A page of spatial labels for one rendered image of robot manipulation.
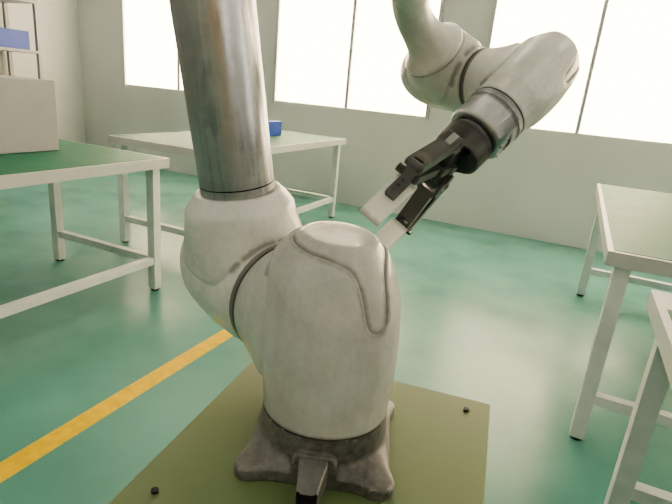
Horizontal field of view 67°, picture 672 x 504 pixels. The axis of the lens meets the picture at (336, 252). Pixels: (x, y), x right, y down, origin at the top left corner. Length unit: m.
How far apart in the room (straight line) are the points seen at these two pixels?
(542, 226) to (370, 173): 1.77
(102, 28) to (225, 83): 6.96
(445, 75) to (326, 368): 0.51
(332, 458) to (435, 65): 0.59
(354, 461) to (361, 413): 0.06
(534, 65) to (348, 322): 0.46
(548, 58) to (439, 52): 0.16
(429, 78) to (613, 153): 4.22
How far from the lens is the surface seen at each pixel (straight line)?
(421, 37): 0.85
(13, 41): 6.69
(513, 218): 5.13
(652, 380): 1.59
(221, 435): 0.70
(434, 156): 0.65
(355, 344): 0.54
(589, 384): 2.12
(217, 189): 0.67
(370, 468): 0.63
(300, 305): 0.53
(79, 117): 7.87
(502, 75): 0.79
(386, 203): 0.63
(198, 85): 0.65
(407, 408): 0.77
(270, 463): 0.63
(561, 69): 0.83
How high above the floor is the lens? 1.17
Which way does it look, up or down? 18 degrees down
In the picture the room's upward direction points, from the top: 5 degrees clockwise
